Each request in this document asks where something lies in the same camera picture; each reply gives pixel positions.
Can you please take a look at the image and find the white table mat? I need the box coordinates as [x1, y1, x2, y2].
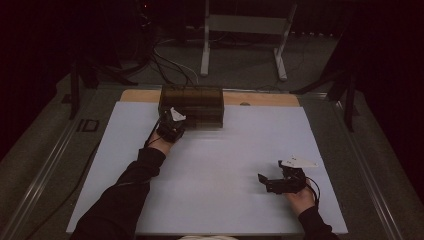
[65, 100, 349, 234]

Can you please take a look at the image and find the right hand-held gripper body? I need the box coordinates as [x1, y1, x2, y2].
[266, 155, 318, 194]

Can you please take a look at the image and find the person's right hand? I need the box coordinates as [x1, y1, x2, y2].
[284, 189, 316, 217]

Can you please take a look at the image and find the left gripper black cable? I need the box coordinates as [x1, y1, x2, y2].
[144, 119, 162, 148]

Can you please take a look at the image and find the dark translucent drawer box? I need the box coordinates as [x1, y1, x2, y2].
[159, 85, 225, 130]

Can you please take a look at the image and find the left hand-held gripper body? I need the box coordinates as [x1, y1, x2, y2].
[156, 107, 187, 144]

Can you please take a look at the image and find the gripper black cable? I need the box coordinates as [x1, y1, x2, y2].
[304, 176, 321, 205]
[144, 119, 162, 148]

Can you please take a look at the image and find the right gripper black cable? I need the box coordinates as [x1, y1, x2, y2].
[304, 176, 321, 205]

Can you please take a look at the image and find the black tripod stand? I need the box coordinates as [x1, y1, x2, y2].
[289, 33, 363, 133]
[68, 49, 139, 120]

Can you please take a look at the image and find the white floor cable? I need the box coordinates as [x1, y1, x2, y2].
[156, 39, 200, 85]

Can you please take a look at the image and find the black floor cable bundle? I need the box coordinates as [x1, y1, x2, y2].
[146, 36, 196, 86]

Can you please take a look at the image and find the white metal stand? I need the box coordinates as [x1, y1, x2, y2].
[199, 0, 298, 82]

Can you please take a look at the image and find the long black floor cable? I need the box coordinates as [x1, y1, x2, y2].
[26, 143, 101, 240]

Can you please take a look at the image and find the person's left hand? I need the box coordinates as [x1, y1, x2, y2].
[146, 132, 174, 156]

